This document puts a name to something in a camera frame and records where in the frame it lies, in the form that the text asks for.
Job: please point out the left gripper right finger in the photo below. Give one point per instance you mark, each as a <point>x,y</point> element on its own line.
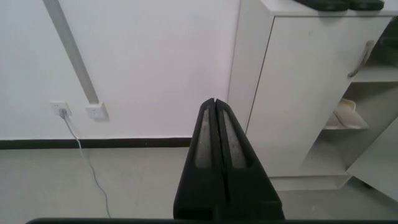
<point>248,189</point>

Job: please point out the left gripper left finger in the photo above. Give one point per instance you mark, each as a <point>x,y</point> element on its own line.
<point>192,189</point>

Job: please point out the beige slipper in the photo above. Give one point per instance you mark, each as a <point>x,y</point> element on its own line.
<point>349,115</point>
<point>331,122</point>

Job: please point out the white shoe cabinet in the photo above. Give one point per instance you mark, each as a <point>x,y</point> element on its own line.
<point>248,62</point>

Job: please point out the black slipper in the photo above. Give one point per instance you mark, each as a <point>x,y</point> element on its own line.
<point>323,4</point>
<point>365,4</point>

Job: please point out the white wall junction box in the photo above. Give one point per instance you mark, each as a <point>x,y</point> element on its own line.
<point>95,111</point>

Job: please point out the white wall socket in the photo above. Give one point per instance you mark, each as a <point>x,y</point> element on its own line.
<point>56,106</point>

